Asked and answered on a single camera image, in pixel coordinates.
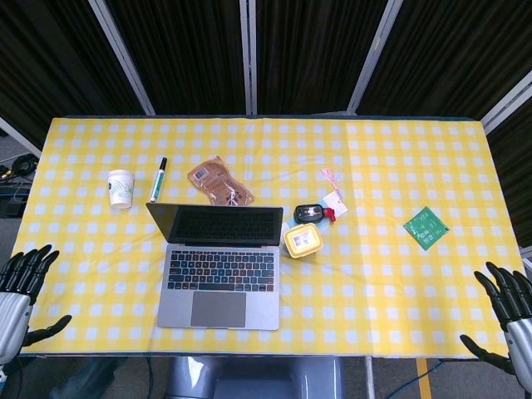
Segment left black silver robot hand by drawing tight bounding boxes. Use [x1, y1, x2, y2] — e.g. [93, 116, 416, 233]
[0, 244, 73, 366]

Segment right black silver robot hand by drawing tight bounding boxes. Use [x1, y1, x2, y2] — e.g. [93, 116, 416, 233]
[459, 261, 532, 390]

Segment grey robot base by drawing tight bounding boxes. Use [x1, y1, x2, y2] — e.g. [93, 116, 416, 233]
[164, 356, 344, 399]

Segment silver laptop with black keyboard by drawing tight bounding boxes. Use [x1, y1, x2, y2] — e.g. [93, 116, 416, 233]
[145, 202, 284, 332]

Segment green square sachet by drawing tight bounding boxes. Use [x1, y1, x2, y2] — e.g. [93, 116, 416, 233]
[403, 205, 450, 252]

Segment yellow white checkered tablecloth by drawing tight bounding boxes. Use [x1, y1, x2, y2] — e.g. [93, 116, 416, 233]
[10, 116, 526, 358]

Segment white paper cup green print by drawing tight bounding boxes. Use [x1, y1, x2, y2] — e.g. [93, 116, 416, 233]
[107, 169, 135, 209]

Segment green white marker black cap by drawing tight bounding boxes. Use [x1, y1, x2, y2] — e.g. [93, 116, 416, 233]
[149, 156, 169, 204]

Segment white tag with pink ribbon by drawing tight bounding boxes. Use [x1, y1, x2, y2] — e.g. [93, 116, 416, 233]
[319, 167, 349, 219]

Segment yellow lidded plastic container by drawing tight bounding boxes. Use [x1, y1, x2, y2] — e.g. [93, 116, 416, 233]
[283, 222, 324, 259]

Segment black oval case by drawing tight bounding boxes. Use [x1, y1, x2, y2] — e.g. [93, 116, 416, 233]
[293, 204, 323, 224]

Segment brown vacuum-packed food pouch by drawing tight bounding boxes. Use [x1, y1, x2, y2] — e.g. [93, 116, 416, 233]
[186, 155, 255, 206]

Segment black folding screen silver frames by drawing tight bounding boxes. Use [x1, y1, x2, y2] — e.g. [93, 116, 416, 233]
[0, 0, 532, 267]

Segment blue cable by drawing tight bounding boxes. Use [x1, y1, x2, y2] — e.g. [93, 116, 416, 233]
[390, 360, 441, 399]

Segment black cables bundle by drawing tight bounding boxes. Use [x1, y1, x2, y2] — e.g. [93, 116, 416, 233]
[0, 152, 41, 184]

